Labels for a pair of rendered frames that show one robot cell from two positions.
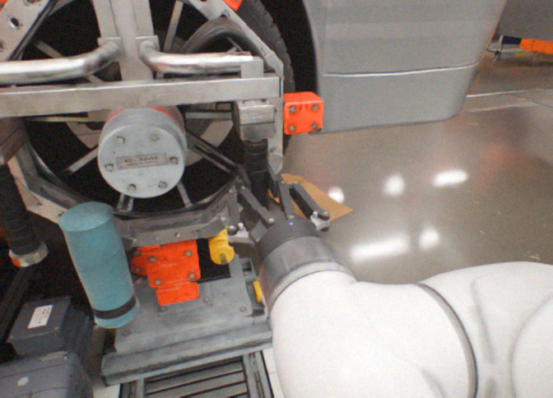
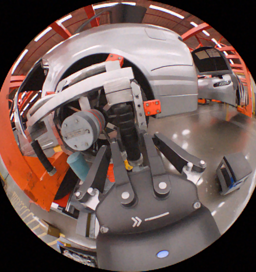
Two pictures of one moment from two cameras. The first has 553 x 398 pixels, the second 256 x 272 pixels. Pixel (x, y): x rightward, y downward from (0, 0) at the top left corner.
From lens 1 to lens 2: 38 cm
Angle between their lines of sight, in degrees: 14
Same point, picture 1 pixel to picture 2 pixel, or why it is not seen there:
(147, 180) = (80, 142)
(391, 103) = (180, 105)
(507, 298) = not seen: outside the picture
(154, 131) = (76, 118)
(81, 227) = (69, 161)
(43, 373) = not seen: hidden behind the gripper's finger
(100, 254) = (79, 171)
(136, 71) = (84, 102)
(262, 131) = (123, 96)
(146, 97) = (61, 98)
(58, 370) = not seen: hidden behind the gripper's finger
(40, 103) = (37, 115)
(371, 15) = (167, 77)
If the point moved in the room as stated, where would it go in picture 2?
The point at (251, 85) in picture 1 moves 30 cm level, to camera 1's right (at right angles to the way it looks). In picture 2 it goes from (113, 73) to (221, 73)
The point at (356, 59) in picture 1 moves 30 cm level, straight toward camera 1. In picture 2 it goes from (166, 90) to (173, 85)
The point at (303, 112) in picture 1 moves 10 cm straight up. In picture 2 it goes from (152, 105) to (148, 85)
